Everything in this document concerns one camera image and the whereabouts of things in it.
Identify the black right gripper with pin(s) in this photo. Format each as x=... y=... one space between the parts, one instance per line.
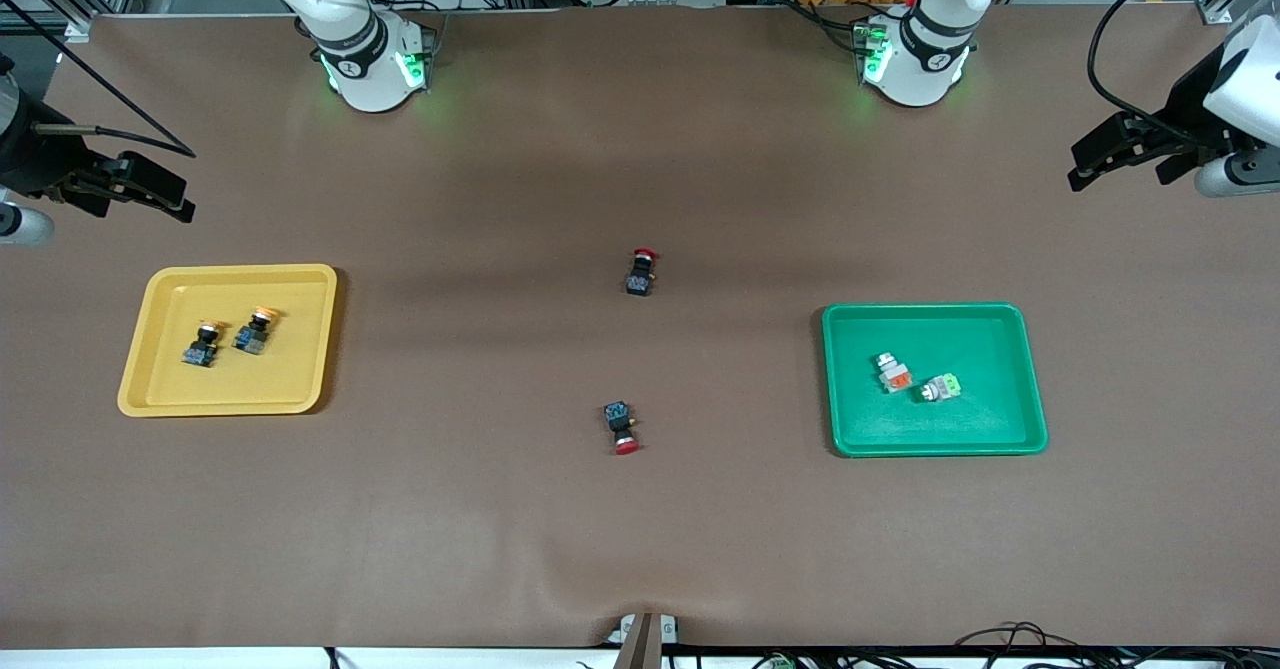
x=38 y=162

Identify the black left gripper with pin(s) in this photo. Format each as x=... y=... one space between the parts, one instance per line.
x=1187 y=105

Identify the yellow push button switch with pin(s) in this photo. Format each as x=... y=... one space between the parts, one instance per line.
x=250 y=337
x=200 y=349

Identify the green square push button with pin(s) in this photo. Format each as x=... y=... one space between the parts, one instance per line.
x=942 y=387

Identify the orange square push button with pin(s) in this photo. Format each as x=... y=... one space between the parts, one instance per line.
x=895 y=377

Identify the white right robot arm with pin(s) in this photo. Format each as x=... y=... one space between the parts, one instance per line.
x=365 y=69

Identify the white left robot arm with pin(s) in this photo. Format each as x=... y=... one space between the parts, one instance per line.
x=915 y=64

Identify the yellow plastic tray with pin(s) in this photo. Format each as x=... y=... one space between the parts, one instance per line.
x=290 y=369

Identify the green plastic tray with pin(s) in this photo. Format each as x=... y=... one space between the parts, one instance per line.
x=930 y=429

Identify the brown table mat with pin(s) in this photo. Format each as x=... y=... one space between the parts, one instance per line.
x=640 y=549

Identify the red push button switch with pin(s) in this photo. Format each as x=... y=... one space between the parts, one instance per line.
x=620 y=419
x=640 y=279

